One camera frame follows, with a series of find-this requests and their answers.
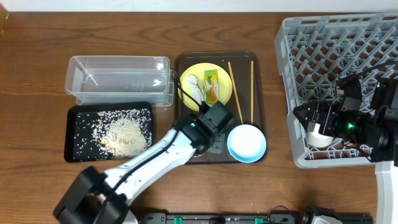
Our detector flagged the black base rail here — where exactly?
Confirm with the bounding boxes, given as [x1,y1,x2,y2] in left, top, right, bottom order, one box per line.
[136,205,374,224]

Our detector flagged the white cup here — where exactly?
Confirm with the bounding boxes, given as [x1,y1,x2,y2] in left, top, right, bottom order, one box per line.
[307,122,333,147]

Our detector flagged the white tissue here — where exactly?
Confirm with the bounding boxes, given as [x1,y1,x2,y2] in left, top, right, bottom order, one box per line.
[186,74,204,105]

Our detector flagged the black plastic tray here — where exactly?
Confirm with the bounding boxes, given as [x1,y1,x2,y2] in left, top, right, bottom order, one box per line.
[63,101,155,163]

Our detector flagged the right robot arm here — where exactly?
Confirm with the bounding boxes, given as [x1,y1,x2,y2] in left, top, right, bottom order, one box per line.
[293,78,397,223]

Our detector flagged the rice leftovers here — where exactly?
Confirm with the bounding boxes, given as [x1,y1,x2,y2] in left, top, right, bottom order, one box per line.
[73,108,153,161]

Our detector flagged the clear plastic bin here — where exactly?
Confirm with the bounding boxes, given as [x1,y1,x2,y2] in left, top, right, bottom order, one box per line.
[65,55,174,106]

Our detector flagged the yellow plate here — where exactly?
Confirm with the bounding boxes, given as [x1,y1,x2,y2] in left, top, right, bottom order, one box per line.
[178,63,233,111]

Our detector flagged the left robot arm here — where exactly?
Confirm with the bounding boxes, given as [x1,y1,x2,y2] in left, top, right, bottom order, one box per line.
[53,114,232,223]

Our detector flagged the blue bowl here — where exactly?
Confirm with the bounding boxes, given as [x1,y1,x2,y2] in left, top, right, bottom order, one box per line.
[226,124,267,163]

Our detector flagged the grey dishwasher rack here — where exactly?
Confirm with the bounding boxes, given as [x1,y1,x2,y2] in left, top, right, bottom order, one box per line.
[274,12,397,169]

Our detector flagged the left wooden chopstick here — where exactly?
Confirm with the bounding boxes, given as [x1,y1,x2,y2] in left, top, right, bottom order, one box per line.
[228,61,244,124]

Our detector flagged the dark brown serving tray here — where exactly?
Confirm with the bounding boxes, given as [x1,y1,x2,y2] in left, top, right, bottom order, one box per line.
[175,51,267,165]

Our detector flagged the green snack wrapper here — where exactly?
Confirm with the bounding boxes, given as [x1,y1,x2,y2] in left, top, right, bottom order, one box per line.
[203,69,219,105]

